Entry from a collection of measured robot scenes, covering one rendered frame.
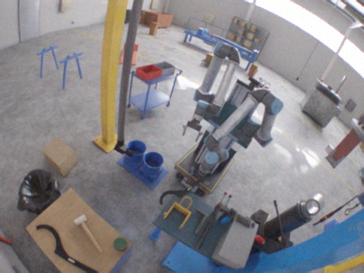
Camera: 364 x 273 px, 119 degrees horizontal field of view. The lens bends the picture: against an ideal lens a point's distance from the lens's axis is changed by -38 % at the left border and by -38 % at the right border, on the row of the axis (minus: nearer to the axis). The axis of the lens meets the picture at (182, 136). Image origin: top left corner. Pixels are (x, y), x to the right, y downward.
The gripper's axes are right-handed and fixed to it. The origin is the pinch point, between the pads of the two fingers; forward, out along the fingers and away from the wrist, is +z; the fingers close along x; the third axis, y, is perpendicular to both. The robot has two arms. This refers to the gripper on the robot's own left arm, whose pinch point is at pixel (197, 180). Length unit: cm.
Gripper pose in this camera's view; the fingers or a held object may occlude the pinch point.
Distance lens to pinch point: 151.8
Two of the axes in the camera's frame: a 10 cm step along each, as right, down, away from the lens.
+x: 6.8, 6.3, -3.7
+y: -6.8, 3.6, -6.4
